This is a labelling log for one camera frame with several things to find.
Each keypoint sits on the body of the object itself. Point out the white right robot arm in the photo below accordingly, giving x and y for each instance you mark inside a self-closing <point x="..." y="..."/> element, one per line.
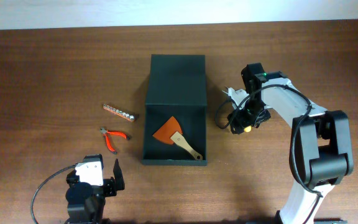
<point x="320" y="144"/>

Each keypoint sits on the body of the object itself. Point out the orange scraper with tan handle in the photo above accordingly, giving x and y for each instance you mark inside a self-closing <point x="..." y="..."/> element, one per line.
<point x="171" y="133"/>

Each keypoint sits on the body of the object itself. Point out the black open box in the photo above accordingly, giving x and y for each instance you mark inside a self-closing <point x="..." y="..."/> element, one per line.
<point x="177" y="88"/>

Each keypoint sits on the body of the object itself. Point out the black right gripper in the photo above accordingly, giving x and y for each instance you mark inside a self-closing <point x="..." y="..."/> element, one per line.
<point x="239" y="121"/>

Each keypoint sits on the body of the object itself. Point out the orange socket bit rail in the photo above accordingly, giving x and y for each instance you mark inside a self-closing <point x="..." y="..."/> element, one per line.
<point x="119" y="113"/>

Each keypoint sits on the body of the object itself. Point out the yellow black ratchet screwdriver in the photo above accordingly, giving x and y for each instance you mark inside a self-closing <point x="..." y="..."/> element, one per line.
<point x="248" y="129"/>

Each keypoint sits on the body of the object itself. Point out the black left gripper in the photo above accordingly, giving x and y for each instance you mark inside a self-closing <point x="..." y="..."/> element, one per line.
<point x="109" y="182"/>

